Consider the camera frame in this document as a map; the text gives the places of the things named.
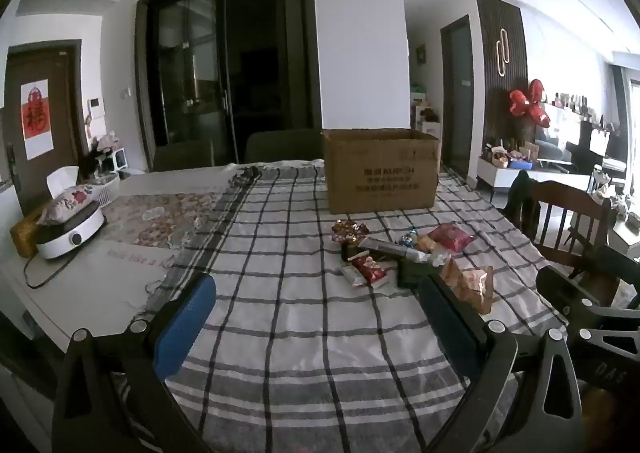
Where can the red white door poster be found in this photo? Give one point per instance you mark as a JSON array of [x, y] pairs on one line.
[[37, 120]]

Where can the dark small snack packet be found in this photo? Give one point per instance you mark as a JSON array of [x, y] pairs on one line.
[[350, 251]]

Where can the orange brown snack packet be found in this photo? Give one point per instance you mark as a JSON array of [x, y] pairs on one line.
[[470, 285]]

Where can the red white snack packet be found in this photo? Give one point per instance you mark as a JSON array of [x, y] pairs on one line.
[[370, 271]]

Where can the silver snack bar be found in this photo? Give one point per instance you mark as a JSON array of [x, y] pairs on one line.
[[382, 247]]

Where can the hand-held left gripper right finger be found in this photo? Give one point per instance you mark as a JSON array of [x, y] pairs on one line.
[[450, 328]]

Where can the plaid grey white cloth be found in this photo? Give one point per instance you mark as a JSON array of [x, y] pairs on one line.
[[300, 323]]

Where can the brown cardboard box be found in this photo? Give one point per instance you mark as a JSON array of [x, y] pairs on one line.
[[382, 173]]

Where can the white slatted basket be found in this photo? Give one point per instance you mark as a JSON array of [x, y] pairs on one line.
[[107, 190]]

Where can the dark jacket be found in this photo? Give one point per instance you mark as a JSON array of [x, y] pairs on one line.
[[522, 205]]

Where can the floral cushion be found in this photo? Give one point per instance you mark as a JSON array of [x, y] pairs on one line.
[[67, 203]]

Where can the red foil balloon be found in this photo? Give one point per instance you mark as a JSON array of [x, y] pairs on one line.
[[530, 105]]

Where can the dark upholstered chair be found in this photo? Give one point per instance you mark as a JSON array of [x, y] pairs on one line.
[[282, 147], [182, 155]]

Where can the dark sliding glass door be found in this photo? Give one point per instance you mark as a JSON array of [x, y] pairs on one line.
[[225, 58]]

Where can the brown wooden chair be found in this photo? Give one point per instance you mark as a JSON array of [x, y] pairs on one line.
[[570, 213]]

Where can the brown woven box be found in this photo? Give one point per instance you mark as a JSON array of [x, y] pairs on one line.
[[24, 235]]

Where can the white low cabinet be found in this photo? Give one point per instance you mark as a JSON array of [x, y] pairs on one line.
[[545, 178]]

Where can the floral table mat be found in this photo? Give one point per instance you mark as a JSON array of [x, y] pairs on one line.
[[165, 220]]

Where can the white electric cooker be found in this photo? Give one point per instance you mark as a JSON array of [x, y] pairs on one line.
[[70, 235]]

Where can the black television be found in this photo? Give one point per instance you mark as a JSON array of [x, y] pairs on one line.
[[575, 145]]

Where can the blue wrapped candy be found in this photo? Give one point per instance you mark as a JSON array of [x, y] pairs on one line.
[[409, 238]]

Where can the row of small ornaments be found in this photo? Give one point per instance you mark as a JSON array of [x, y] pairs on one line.
[[570, 102]]

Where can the dark slatted wall panel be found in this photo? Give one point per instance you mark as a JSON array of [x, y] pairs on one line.
[[502, 83]]

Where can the white intercom panel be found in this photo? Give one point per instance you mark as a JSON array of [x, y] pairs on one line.
[[96, 108]]

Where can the dark green snack packet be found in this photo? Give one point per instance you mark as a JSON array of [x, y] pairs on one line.
[[412, 275]]

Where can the white storage cube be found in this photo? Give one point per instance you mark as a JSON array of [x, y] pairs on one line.
[[120, 159]]

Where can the brown entrance door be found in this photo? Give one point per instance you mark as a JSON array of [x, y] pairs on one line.
[[60, 98]]

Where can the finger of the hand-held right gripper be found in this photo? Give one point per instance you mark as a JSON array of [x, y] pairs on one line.
[[617, 265], [567, 289]]

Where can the white snack bar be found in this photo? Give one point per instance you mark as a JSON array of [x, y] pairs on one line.
[[350, 275]]

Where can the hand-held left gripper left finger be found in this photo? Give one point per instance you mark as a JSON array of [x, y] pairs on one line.
[[184, 320]]

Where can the grey interior door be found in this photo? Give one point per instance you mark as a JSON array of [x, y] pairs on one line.
[[457, 103]]

